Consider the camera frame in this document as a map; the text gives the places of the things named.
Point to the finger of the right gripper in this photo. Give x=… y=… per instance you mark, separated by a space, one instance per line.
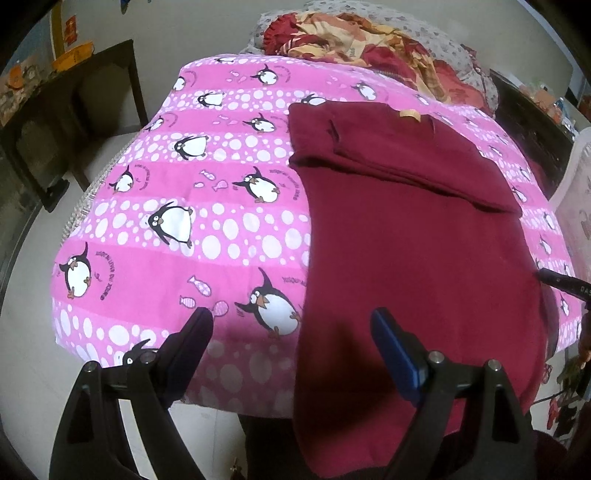
x=567 y=284

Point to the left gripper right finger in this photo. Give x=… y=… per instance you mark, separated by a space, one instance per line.
x=468 y=422

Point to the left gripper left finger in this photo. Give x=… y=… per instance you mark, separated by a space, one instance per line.
x=91 y=442

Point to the maroon sweater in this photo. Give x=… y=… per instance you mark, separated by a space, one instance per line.
x=406 y=214

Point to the white upholstered chair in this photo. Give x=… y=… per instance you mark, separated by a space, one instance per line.
x=571 y=203

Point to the dark bedside cabinet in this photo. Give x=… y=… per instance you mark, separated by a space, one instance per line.
x=545 y=145

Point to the pink penguin bedspread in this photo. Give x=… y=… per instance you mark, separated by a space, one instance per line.
x=201 y=209

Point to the dark wooden desk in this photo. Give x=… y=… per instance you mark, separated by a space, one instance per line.
x=58 y=104

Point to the red yellow floral blanket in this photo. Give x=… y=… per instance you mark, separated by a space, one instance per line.
x=350 y=39

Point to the yellow box on desk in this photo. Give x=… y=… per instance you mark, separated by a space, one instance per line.
x=73 y=57

